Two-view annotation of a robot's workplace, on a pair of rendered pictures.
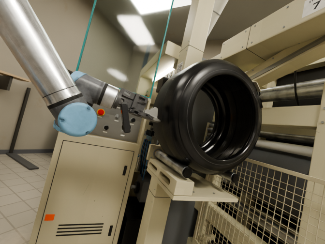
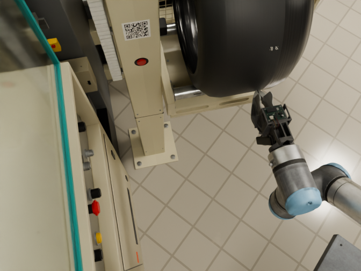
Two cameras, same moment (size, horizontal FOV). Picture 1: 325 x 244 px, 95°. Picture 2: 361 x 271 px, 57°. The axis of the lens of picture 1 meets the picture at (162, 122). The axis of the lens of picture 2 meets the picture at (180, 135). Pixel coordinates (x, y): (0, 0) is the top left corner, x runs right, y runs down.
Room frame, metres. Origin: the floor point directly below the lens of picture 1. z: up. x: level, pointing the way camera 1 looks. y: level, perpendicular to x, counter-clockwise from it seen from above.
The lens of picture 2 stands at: (0.85, 0.52, 1.98)
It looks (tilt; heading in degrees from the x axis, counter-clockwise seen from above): 70 degrees down; 275
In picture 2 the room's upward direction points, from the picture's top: 5 degrees clockwise
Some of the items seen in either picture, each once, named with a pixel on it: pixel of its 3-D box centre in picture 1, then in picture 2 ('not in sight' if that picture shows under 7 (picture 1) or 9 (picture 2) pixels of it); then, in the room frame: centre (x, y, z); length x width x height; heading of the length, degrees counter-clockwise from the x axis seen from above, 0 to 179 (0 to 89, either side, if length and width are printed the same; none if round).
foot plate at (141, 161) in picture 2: not in sight; (153, 144); (1.07, -0.09, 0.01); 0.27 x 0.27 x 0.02; 23
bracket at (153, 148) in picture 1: (176, 156); (161, 62); (1.01, -0.14, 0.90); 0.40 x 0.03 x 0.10; 113
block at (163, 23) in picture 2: not in sight; (161, 27); (1.03, -0.25, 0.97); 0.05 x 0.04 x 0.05; 113
